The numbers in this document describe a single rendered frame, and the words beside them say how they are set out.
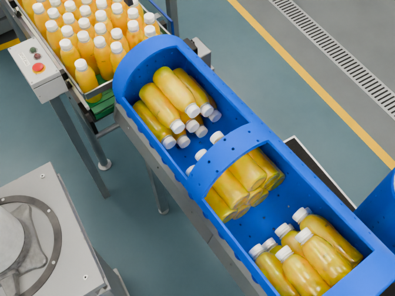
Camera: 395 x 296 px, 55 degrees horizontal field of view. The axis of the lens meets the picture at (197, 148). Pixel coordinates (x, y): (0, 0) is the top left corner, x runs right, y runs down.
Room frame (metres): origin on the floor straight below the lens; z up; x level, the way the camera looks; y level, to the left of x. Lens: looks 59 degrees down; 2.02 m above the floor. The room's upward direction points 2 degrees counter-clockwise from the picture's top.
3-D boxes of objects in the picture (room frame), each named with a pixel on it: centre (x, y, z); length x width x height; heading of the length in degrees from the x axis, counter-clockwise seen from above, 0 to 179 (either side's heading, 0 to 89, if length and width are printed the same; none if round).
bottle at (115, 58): (0.98, 0.27, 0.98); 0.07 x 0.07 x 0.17
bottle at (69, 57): (1.00, 0.45, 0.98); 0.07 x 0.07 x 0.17
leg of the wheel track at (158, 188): (0.81, 0.20, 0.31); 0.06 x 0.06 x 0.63; 34
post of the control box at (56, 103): (0.91, 0.54, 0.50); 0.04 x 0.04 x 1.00; 34
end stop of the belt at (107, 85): (0.97, 0.22, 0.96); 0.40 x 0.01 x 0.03; 124
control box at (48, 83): (0.91, 0.54, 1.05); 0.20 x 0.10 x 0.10; 34
